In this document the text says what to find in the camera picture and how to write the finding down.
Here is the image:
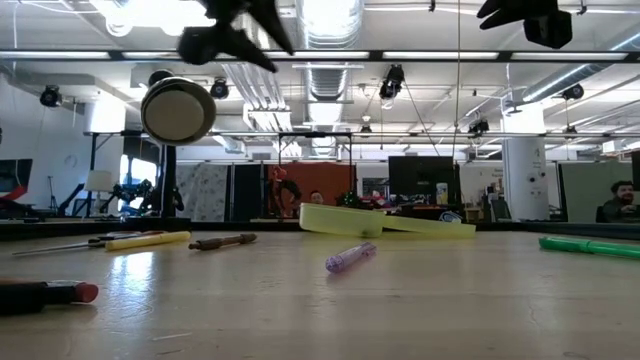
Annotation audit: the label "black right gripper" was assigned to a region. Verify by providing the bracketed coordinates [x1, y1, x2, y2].
[477, 0, 574, 50]

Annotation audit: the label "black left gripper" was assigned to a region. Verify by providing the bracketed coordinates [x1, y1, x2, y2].
[177, 0, 295, 73]

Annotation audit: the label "brown pen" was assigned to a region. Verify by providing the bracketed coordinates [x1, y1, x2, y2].
[187, 232, 259, 252]

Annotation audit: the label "yellow highlighter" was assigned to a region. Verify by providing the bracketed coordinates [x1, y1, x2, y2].
[104, 230, 193, 253]

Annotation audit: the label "purple pen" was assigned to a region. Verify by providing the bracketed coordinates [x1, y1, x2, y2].
[324, 241, 379, 275]

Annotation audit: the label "green highlighter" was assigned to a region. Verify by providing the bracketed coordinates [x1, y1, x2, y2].
[537, 235, 640, 261]

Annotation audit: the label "red-handled scissors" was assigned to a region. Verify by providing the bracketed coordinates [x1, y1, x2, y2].
[11, 229, 166, 258]

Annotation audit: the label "black scale pen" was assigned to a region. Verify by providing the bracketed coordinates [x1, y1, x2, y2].
[0, 279, 76, 317]

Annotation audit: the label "yellow translucent supply box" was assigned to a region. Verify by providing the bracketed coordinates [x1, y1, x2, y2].
[298, 201, 478, 240]

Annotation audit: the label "black overhead beam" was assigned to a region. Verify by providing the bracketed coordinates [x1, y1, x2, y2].
[0, 48, 640, 64]

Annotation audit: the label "white round column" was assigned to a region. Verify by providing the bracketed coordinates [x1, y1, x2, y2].
[501, 97, 551, 222]

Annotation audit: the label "orange partition panel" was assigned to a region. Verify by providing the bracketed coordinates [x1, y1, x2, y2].
[267, 162, 357, 220]

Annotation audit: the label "grey patterned partition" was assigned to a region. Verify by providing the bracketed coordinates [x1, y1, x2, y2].
[175, 163, 230, 222]

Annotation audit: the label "black monitor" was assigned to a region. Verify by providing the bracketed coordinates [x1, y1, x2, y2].
[388, 155, 462, 206]

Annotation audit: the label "green partition panel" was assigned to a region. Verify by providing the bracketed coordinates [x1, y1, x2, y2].
[558, 160, 635, 224]

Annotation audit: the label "black background robot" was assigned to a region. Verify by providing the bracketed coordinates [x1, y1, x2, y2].
[112, 178, 156, 215]

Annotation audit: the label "white shade lamp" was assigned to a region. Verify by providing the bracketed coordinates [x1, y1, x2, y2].
[83, 169, 116, 216]

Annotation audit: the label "silver ventilation duct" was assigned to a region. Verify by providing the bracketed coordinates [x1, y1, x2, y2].
[297, 0, 365, 101]
[519, 22, 640, 104]

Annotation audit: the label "thin hanging cable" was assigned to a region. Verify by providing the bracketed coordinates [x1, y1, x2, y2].
[452, 0, 462, 159]

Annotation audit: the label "black aluminium table frame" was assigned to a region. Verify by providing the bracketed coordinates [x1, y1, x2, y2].
[0, 215, 640, 242]

